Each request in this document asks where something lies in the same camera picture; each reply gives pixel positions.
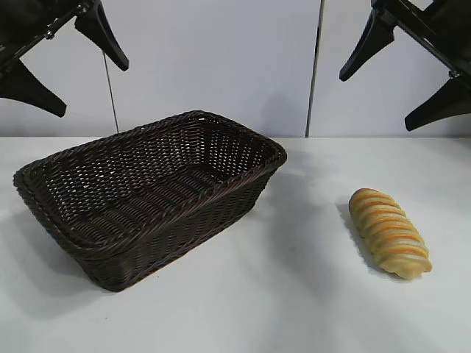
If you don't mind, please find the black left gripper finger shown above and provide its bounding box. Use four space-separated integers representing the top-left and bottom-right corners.
0 60 68 119
74 0 130 73

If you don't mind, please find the long striped bread loaf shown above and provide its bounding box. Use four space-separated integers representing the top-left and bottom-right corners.
348 188 433 282

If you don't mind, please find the dark brown woven basket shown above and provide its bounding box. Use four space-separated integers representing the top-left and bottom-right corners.
13 109 288 293

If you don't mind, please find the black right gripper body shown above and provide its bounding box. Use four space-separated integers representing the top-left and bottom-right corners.
369 0 471 89

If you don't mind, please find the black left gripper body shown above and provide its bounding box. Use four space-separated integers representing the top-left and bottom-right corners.
0 0 91 76

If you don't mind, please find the thin grey wire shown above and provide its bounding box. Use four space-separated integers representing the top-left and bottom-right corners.
104 53 120 133

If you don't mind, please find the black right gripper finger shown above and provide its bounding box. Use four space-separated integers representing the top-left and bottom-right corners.
339 7 397 83
404 78 471 133

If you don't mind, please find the thin metal pole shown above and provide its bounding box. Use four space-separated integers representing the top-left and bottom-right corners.
305 0 326 138

